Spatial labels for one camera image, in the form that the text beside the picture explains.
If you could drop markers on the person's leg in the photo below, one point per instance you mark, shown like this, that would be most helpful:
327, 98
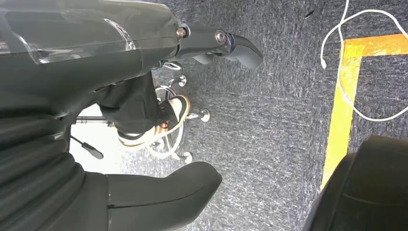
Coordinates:
134, 102

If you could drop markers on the ribbed grey left arm sleeve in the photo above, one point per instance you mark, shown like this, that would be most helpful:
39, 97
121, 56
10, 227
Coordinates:
32, 165

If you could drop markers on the person's shoe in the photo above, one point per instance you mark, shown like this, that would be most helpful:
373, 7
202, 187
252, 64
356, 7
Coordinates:
178, 110

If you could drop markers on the yellow floor tape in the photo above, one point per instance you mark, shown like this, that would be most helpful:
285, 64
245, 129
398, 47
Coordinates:
344, 95

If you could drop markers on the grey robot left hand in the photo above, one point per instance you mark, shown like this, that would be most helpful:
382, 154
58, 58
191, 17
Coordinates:
79, 47

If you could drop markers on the black robot body shell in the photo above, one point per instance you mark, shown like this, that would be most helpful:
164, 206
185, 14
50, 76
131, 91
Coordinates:
369, 191

